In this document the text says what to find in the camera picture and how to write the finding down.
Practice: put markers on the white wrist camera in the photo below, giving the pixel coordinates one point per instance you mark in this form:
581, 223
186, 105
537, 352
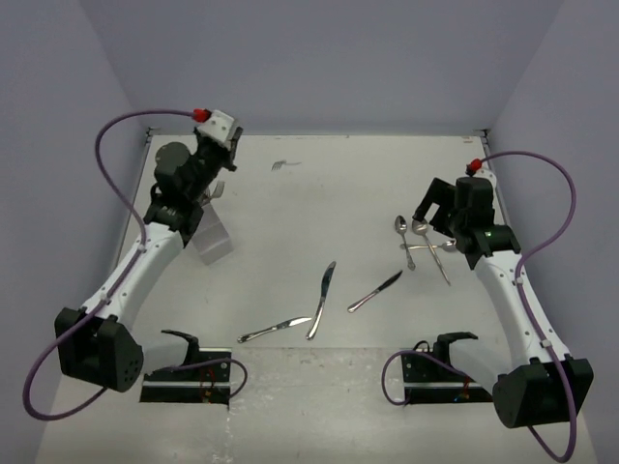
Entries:
488, 175
220, 127

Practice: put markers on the right corner metal bracket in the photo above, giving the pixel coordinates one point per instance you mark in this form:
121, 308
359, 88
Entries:
483, 135

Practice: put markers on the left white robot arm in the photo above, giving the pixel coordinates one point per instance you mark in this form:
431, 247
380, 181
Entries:
96, 343

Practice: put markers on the clear plastic utensil container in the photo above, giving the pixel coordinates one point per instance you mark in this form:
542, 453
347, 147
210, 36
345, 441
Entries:
211, 239

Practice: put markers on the steel knife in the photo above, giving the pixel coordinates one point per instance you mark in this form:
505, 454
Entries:
324, 288
279, 326
383, 286

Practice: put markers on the crosswise steel spoon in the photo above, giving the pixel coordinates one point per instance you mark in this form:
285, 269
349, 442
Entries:
449, 246

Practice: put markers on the large steel spoon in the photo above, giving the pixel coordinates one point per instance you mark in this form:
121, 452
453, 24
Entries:
420, 228

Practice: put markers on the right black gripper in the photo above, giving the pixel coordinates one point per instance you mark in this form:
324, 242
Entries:
442, 192

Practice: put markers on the steel fork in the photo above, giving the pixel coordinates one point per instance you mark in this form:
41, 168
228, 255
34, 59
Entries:
283, 163
216, 191

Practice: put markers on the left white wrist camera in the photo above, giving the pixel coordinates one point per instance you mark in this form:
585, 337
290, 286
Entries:
220, 127

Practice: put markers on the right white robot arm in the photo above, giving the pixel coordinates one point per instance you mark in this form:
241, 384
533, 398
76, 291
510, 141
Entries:
541, 382

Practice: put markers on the steel knife lower left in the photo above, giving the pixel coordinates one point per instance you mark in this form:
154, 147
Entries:
279, 326

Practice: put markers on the small ornate steel spoon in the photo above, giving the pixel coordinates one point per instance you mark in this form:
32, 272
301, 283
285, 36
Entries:
401, 228

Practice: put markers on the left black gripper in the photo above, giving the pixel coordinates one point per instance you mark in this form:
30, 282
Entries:
230, 152

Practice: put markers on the steel knife right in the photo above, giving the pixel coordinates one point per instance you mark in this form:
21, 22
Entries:
383, 286

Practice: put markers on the corner metal bracket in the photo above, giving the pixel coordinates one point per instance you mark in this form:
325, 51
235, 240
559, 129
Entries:
483, 135
150, 133

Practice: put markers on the left corner metal bracket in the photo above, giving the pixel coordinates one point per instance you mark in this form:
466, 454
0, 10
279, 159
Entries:
150, 133

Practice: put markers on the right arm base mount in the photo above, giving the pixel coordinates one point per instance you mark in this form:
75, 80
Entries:
430, 378

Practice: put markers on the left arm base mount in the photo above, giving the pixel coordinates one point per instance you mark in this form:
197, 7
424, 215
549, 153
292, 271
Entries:
193, 369

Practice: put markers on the steel knife centre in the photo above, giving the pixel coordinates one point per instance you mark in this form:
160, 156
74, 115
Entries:
324, 288

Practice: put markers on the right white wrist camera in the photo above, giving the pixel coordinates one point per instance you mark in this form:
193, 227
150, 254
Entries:
488, 175

